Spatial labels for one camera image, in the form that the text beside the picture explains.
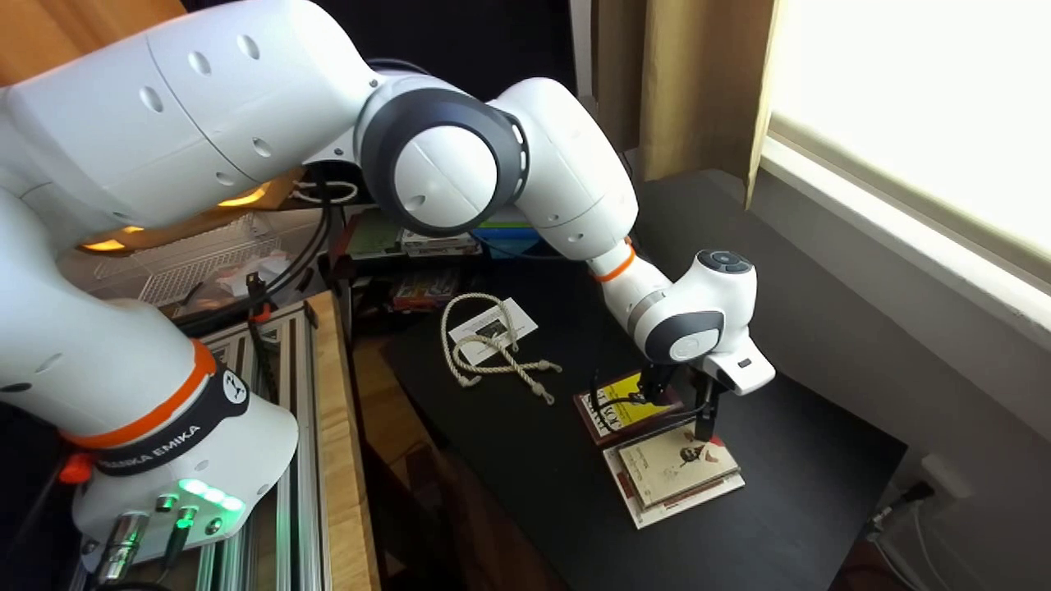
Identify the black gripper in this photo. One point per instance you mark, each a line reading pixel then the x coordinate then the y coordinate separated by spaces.
pixel 708 396

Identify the Boxcar Children paperback book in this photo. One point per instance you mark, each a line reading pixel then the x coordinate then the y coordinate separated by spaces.
pixel 658 516

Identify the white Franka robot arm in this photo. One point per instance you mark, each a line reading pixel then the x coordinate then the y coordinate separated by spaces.
pixel 165 121

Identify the stack of books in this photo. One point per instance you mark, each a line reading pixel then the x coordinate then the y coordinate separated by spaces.
pixel 378 235

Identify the black low table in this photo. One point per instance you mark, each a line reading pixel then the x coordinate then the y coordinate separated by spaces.
pixel 527 482

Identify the blue game box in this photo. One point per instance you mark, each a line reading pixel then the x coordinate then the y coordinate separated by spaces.
pixel 512 238

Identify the dark red game box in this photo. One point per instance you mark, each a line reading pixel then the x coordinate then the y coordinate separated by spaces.
pixel 426 291

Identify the wide tan curtain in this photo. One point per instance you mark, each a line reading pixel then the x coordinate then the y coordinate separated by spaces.
pixel 702 76

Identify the light wooden board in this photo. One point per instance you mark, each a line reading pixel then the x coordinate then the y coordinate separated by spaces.
pixel 339 460

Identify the bright window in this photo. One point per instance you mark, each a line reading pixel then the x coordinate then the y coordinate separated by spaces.
pixel 932 110

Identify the pale textured mat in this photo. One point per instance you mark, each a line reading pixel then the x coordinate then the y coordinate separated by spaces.
pixel 174 263

